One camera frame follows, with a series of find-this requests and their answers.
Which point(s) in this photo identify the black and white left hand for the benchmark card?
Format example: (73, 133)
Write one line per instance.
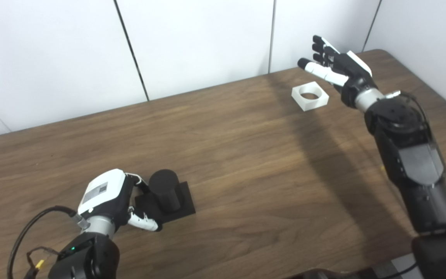
(103, 190)

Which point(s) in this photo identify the black and white right hand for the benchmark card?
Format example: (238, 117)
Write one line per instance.
(349, 71)

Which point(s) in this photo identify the white square piece with hole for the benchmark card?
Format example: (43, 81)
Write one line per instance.
(312, 104)

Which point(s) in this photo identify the black peg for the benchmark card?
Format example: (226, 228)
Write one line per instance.
(165, 190)

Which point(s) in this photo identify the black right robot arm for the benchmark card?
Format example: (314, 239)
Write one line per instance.
(420, 166)

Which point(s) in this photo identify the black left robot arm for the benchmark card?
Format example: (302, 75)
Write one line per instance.
(87, 259)

